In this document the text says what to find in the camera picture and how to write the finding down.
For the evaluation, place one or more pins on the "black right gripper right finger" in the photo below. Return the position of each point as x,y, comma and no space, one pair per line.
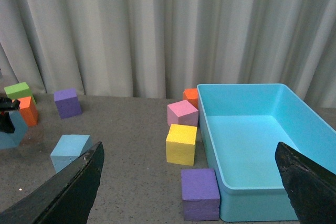
309,186

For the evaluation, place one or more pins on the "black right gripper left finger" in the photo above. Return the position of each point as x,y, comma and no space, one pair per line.
67,197

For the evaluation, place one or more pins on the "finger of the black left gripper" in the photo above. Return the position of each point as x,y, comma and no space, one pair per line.
8,105

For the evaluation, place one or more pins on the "blue foam block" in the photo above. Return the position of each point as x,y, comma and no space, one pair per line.
68,148
12,140

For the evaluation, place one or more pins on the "green foam block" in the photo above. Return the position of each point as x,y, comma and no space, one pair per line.
19,90

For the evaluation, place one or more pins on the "orange foam block left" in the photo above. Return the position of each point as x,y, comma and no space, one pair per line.
28,111

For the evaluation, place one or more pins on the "orange foam block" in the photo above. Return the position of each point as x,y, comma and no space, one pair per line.
191,95
28,111

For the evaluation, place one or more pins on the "purple foam block rear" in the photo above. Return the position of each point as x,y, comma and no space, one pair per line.
67,103

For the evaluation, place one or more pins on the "purple foam block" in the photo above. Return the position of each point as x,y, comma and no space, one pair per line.
200,194
67,103

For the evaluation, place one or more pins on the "light blue plastic bin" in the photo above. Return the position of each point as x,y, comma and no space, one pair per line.
241,126

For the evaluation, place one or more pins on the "purple foam block right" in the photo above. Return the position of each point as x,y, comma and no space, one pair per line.
200,194

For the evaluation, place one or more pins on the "yellow foam block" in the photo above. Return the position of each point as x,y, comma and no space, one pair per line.
181,144

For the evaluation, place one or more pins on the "pink foam block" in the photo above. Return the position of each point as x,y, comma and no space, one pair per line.
183,113

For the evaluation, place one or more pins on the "orange foam block right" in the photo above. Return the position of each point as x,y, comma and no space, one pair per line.
191,95

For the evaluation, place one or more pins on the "grey curtain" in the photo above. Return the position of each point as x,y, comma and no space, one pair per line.
158,48

